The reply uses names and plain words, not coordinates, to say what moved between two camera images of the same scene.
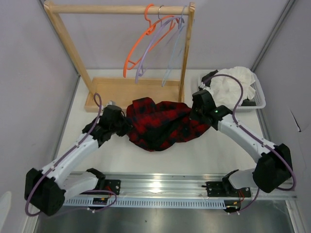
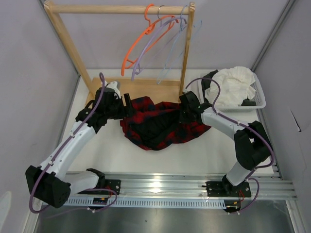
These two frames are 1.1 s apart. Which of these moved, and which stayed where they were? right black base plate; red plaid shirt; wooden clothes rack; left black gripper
Moved: left black gripper
Stayed: wooden clothes rack; red plaid shirt; right black base plate
